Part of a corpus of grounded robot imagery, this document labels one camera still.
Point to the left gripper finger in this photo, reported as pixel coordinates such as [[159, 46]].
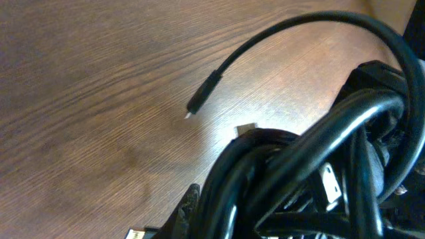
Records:
[[178, 224]]

